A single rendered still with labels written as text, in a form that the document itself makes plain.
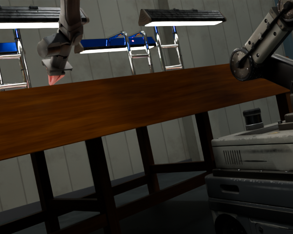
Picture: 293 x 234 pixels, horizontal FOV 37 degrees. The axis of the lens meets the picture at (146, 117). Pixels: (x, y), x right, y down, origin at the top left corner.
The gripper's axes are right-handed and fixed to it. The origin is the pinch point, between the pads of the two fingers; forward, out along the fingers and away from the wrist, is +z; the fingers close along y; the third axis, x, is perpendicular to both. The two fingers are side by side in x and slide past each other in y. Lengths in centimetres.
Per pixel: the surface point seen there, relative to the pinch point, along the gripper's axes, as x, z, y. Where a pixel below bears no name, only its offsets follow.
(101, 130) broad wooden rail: 36.2, -10.1, 5.0
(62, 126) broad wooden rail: 33.2, -12.5, 19.0
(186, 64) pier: -98, 86, -237
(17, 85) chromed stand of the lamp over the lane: -13.1, 11.0, 4.6
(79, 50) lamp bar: -54, 27, -58
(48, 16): -18.0, -17.7, -3.6
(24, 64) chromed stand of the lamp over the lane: -19.1, 5.7, 0.0
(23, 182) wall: -82, 183, -78
